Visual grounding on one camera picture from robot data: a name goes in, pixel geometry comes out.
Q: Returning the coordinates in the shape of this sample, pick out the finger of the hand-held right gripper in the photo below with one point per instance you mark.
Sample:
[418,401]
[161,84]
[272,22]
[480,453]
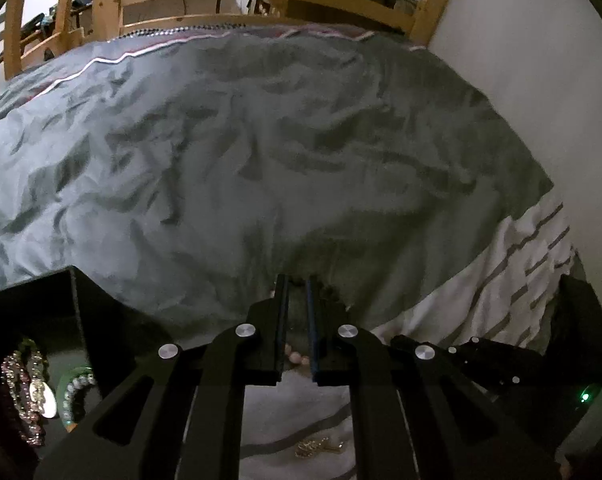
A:
[501,360]

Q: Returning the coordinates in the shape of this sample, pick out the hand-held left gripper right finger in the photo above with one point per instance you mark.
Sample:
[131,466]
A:
[312,325]

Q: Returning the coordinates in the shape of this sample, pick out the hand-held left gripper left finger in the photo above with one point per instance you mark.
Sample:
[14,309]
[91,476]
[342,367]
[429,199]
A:
[281,325]

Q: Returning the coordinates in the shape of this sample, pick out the black box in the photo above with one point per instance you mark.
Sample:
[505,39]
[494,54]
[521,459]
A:
[106,320]

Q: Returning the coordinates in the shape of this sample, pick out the grey white striped duvet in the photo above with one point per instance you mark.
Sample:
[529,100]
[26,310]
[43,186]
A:
[281,135]

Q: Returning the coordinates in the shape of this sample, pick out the wooden ladder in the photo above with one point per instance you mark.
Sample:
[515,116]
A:
[13,35]

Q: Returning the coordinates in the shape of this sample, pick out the wooden bed frame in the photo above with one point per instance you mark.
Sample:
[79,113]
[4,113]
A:
[441,5]

